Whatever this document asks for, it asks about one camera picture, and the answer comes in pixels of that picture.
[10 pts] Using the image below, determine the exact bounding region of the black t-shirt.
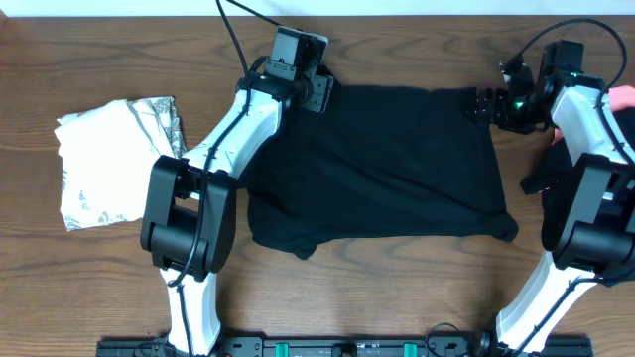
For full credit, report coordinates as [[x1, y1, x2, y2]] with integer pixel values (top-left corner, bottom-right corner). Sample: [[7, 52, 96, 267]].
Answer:
[[241, 85, 519, 260]]

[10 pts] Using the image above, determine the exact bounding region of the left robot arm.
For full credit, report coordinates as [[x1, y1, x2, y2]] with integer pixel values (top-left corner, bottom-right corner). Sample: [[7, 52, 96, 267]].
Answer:
[[140, 26, 334, 356]]

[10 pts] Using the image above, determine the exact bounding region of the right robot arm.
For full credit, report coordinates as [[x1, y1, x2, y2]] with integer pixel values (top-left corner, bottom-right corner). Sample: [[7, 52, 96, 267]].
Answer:
[[470, 40, 634, 356]]

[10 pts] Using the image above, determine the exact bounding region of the black clothes pile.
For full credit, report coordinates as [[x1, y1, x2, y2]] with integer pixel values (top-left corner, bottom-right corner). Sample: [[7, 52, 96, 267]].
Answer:
[[519, 106, 635, 239]]

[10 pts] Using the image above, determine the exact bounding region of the pink garment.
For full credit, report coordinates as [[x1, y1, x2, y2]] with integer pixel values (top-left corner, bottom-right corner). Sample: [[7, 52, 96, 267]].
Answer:
[[550, 85, 635, 145]]

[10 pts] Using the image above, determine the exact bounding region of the white patterned folded cloth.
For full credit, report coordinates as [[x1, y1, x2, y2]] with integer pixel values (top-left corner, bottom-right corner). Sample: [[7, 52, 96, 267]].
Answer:
[[55, 96, 187, 231]]

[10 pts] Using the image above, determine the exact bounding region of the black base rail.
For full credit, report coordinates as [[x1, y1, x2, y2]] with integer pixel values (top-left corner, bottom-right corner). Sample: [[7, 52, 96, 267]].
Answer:
[[95, 331, 594, 357]]

